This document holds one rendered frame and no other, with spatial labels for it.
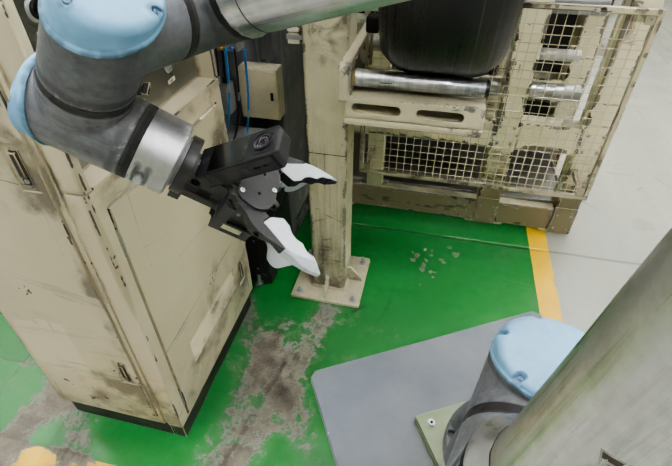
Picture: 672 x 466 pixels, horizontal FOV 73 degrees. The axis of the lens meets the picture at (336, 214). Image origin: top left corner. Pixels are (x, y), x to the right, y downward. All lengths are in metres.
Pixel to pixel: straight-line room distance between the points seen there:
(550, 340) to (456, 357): 0.33
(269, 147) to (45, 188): 0.53
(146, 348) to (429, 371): 0.65
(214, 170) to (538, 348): 0.44
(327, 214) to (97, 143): 1.13
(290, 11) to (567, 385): 0.38
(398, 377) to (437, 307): 0.94
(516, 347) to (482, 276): 1.37
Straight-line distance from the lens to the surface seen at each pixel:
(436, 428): 0.85
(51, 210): 0.97
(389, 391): 0.89
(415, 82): 1.21
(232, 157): 0.52
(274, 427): 1.53
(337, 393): 0.88
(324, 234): 1.64
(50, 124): 0.54
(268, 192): 0.56
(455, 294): 1.88
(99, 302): 1.12
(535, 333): 0.65
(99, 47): 0.44
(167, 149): 0.53
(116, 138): 0.53
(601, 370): 0.34
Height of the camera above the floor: 1.36
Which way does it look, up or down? 38 degrees down
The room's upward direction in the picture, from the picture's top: straight up
